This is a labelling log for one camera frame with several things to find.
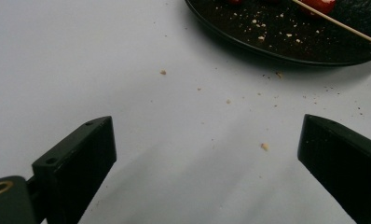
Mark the thin wooden skewer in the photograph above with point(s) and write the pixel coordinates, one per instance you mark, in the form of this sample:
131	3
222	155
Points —
339	23

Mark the red hawthorn fruit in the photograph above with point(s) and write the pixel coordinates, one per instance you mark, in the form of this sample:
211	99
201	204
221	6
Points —
322	5

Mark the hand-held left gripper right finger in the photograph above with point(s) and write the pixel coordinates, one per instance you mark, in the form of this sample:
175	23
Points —
342	165

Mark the black round plate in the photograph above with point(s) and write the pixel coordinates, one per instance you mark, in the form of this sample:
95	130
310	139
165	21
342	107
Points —
267	37

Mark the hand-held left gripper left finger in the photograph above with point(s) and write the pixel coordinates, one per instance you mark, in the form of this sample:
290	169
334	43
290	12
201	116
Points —
81	161

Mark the scattered pale crumbs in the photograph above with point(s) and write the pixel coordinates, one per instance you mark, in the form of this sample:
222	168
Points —
264	146

